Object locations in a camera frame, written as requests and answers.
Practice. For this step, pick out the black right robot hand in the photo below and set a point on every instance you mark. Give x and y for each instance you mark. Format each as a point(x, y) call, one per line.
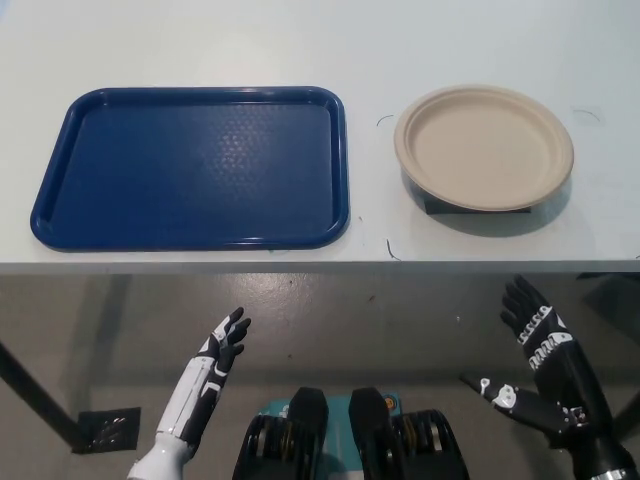
point(565, 370)

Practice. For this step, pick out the beige paper plate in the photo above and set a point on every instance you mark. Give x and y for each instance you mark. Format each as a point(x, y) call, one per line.
point(480, 145)

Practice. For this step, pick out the black table leg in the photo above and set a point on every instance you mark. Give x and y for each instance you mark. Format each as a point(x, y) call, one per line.
point(35, 390)
point(629, 415)

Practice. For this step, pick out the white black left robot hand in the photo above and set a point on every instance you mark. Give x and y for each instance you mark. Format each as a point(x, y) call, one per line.
point(200, 380)

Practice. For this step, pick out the blue plastic tray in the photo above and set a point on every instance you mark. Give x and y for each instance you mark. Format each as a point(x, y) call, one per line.
point(175, 175)

